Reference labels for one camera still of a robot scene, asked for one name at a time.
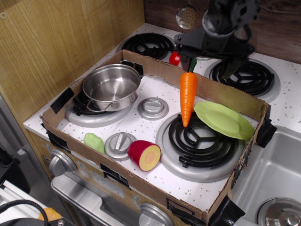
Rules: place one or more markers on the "black burner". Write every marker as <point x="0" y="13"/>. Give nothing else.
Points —
<point x="153" y="45"/>
<point x="197" y="153"/>
<point x="254" y="77"/>
<point x="77" y="113"/>

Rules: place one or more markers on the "silver stove knob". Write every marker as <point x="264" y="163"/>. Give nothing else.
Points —
<point x="116" y="146"/>
<point x="203" y="58"/>
<point x="153" y="108"/>

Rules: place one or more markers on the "front silver stove knob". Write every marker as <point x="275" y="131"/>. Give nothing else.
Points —
<point x="116" y="146"/>

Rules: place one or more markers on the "orange yellow object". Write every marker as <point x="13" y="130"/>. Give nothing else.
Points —
<point x="52" y="214"/>

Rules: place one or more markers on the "back silver stove knob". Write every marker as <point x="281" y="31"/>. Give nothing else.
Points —
<point x="203" y="58"/>

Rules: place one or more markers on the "silver oven knob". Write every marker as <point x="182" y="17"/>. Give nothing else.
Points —
<point x="61" y="163"/>
<point x="153" y="216"/>

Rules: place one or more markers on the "front left black burner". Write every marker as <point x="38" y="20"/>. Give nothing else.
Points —
<point x="77" y="113"/>

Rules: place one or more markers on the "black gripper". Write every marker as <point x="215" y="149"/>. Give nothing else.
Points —
<point x="215" y="39"/>

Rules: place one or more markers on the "hanging metal strainer ladle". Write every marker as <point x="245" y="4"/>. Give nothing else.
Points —
<point x="186" y="16"/>

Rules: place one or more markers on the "green plastic plate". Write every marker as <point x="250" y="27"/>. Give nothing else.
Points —
<point x="224" y="120"/>

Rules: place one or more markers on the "stainless steel pot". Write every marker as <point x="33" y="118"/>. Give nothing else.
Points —
<point x="111" y="88"/>

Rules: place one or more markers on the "orange toy carrot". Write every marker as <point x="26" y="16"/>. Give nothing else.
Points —
<point x="188" y="89"/>

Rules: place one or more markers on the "centre silver stove knob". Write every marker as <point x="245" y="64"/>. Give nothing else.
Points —
<point x="153" y="108"/>

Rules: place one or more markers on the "green toy lettuce piece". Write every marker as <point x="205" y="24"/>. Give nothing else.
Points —
<point x="93" y="141"/>

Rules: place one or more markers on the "back left black burner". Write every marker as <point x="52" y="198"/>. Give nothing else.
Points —
<point x="153" y="45"/>

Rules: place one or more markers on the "red toy half fruit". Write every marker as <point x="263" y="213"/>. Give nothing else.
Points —
<point x="146" y="155"/>

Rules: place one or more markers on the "right silver oven knob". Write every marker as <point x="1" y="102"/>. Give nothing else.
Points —
<point x="153" y="216"/>

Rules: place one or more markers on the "silver sink basin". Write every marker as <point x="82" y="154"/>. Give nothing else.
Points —
<point x="272" y="172"/>

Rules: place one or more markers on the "left silver oven knob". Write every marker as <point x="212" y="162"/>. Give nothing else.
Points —
<point x="61" y="163"/>

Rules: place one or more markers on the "silver oven door handle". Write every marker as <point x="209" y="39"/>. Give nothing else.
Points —
<point x="95" y="209"/>

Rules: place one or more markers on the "front right black burner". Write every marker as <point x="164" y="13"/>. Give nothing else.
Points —
<point x="197" y="153"/>

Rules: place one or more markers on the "back right black burner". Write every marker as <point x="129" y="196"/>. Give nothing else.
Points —
<point x="254" y="77"/>

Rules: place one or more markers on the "hanging metal slotted spatula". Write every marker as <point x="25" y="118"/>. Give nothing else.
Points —
<point x="240" y="34"/>

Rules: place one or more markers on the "silver sink drain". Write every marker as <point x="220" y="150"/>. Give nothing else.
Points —
<point x="279" y="212"/>

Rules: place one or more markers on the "red white toy piece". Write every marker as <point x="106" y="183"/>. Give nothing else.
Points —
<point x="175" y="58"/>

